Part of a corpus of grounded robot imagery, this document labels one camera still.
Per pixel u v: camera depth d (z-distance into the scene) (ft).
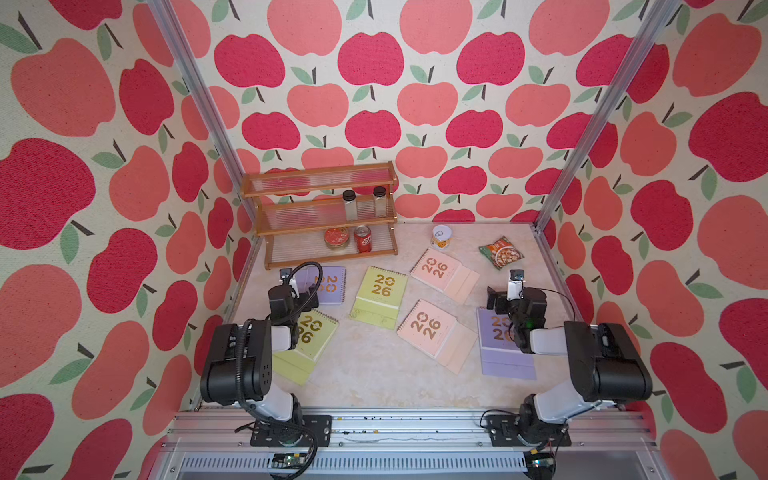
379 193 3.22
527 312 2.42
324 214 4.00
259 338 1.64
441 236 3.65
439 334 2.96
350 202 3.14
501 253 3.54
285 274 2.68
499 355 2.88
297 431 2.26
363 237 3.42
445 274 3.44
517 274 2.70
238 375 1.45
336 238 3.65
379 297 3.24
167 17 2.30
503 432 2.41
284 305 2.40
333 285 3.33
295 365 2.83
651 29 2.33
